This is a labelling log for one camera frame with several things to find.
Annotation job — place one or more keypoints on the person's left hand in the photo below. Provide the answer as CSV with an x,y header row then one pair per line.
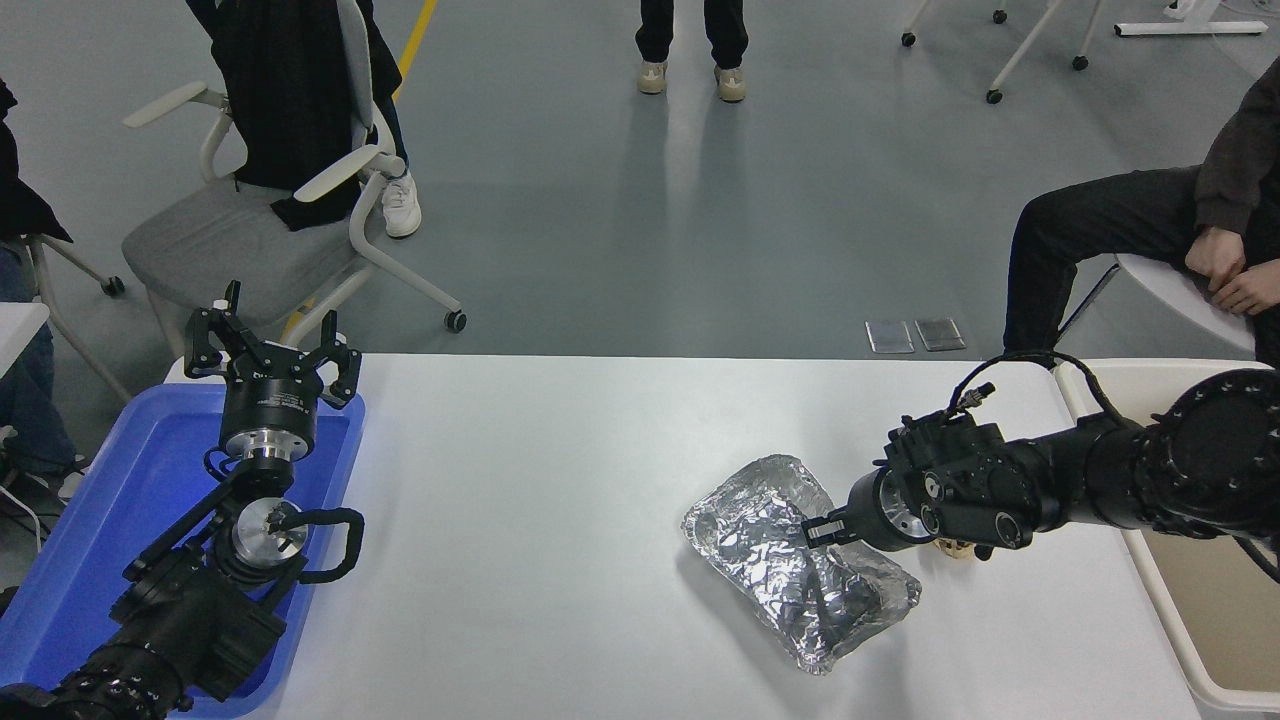
x,y
1255,290

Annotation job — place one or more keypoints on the white chair with casters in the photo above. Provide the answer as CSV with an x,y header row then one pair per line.
x,y
75,262

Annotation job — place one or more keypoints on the white side table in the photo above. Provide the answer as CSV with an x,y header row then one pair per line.
x,y
20,325

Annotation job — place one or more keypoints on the black jacket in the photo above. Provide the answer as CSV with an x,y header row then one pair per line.
x,y
280,100

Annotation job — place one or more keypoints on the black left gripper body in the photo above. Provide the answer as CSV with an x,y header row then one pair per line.
x,y
270,395

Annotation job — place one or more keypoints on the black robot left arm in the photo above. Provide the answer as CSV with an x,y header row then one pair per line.
x,y
190,620

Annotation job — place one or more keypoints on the white caster frame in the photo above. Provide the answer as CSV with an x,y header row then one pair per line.
x,y
1020,50

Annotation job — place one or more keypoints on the large pale bin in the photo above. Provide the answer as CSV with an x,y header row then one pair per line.
x,y
1200,620

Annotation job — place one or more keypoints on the person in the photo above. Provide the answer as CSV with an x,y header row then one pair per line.
x,y
725,30
20,200
402,205
1100,210

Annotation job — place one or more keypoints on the blue plastic tray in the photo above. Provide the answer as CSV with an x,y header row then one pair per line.
x,y
130,470

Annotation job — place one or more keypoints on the white floor stand base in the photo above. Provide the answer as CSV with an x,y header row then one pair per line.
x,y
1190,25

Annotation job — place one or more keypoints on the crumpled tan paper ball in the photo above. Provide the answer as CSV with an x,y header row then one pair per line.
x,y
955,549

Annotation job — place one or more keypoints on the person's right hand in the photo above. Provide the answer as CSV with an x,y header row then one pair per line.
x,y
1215,258

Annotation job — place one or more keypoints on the foil tray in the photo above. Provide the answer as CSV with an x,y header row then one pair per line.
x,y
750,540

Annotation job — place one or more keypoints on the white seat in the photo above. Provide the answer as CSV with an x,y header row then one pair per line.
x,y
1180,300

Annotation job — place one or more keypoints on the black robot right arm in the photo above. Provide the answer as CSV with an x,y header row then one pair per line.
x,y
1100,470

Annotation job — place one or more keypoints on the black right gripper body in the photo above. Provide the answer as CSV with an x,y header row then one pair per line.
x,y
865,512

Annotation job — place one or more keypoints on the grey white office chair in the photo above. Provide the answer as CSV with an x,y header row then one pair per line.
x,y
220,250

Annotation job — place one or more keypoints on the silver floor plate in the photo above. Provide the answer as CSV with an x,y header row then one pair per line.
x,y
940,334
890,337

